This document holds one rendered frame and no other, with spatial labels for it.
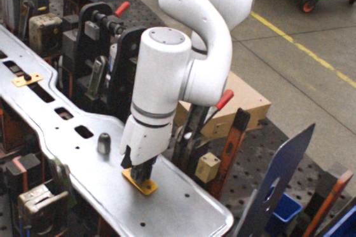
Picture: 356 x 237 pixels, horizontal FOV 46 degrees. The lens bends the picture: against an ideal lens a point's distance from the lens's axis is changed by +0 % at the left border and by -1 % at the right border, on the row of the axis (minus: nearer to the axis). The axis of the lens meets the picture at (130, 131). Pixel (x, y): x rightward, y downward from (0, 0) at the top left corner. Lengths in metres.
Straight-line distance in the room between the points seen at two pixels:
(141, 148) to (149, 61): 0.18
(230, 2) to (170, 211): 0.75
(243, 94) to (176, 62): 0.97
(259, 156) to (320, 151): 1.42
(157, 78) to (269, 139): 1.01
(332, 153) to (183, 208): 2.18
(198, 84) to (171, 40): 0.09
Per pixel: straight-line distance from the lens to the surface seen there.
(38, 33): 1.32
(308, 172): 1.58
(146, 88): 0.71
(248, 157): 1.53
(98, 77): 1.12
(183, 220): 0.86
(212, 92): 0.70
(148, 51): 0.68
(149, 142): 0.79
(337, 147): 3.07
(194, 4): 0.76
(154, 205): 0.87
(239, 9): 1.39
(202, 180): 0.93
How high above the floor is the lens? 1.66
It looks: 40 degrees down
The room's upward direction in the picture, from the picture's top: 9 degrees clockwise
